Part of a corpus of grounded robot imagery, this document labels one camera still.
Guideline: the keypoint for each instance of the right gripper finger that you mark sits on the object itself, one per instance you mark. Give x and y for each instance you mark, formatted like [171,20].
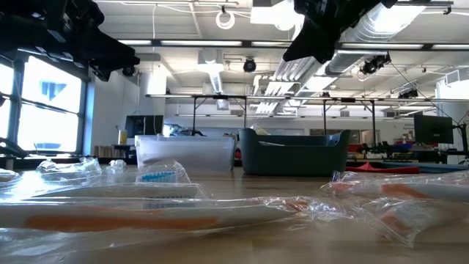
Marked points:
[311,44]

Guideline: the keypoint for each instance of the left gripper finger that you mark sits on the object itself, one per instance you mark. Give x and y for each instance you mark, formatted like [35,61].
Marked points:
[113,55]

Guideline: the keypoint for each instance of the white ceiling light panel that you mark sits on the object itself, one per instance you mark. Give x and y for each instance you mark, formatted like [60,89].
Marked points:
[271,14]

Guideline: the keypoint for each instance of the black monitor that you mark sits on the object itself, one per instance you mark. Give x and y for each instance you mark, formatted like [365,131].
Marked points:
[434,128]
[144,126]

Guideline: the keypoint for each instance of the yellow cylinder container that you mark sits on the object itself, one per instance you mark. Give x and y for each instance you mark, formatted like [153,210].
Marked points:
[122,137]

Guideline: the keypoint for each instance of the grey-blue plastic bin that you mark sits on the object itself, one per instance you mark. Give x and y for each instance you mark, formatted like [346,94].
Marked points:
[293,157]

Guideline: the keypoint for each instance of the clear frosted plastic bin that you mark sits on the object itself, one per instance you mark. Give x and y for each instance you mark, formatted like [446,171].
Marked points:
[183,154]

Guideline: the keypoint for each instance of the bagged items at left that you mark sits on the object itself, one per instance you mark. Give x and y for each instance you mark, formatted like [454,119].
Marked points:
[69,170]

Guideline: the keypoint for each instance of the red cloth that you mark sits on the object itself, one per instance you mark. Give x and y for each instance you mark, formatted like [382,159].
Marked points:
[381,169]

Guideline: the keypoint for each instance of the black frame-mounted camera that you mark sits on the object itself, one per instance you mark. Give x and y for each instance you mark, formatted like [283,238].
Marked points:
[128,70]
[375,64]

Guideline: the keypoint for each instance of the black overhead camera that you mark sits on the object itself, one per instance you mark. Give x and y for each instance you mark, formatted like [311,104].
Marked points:
[250,66]

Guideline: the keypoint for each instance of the black background rig frame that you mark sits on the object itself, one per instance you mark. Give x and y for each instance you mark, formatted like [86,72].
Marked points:
[220,97]
[348,99]

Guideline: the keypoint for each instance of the black aluminium frame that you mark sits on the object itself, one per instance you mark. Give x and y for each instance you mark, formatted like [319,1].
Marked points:
[205,43]

